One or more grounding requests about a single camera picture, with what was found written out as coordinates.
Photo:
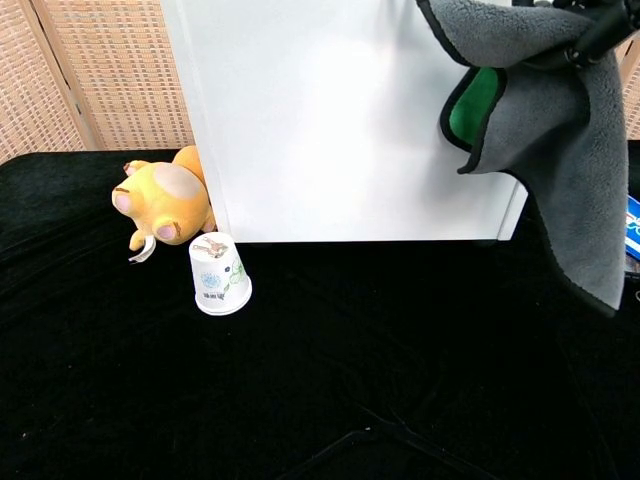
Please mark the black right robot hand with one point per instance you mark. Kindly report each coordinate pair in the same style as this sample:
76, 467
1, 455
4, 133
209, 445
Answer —
602, 25

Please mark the grey microfibre cloth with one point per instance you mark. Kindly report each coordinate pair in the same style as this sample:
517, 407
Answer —
565, 125

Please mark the blue toothpaste box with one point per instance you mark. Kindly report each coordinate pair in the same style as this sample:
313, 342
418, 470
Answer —
633, 230

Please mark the dark printed box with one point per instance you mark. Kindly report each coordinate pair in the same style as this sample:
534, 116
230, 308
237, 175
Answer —
633, 267

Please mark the white mini fridge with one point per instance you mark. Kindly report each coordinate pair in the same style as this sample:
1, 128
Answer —
325, 120

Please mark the white printed paper cup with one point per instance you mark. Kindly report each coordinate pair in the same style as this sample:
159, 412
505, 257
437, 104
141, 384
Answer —
217, 280

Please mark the yellow plush toy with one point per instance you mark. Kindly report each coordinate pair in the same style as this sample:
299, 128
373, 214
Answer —
165, 200

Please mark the woven rattan folding screen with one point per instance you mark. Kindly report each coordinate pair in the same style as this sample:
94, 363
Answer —
100, 70

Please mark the black velvet table cover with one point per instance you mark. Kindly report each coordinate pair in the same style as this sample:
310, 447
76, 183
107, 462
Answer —
200, 390

